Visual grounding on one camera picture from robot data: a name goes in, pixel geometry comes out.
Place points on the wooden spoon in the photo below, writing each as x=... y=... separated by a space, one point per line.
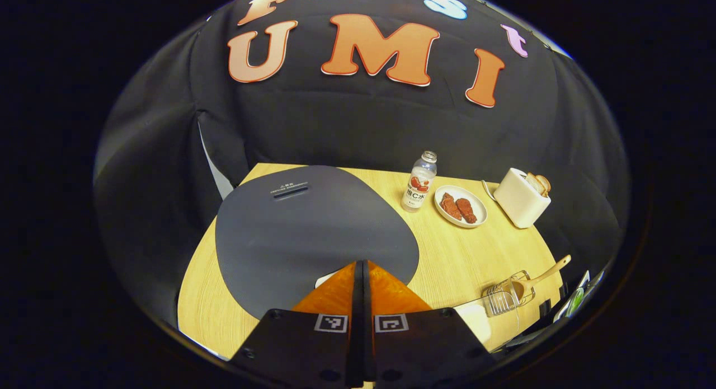
x=551 y=268

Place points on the toast slice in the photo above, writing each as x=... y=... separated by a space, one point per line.
x=534 y=182
x=543 y=185

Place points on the white toaster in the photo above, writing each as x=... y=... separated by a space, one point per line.
x=517 y=201

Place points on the red braised meat piece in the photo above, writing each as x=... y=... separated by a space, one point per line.
x=450 y=206
x=466 y=211

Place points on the dark grey rice cooker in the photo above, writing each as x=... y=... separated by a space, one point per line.
x=307 y=226

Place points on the black backdrop cloth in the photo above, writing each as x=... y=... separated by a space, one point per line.
x=347 y=126

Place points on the white oval plate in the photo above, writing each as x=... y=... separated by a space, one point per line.
x=475 y=201

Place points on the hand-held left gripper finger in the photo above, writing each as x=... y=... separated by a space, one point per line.
x=367 y=333
x=358 y=333

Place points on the clear plastic drink bottle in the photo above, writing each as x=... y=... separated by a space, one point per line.
x=418 y=187

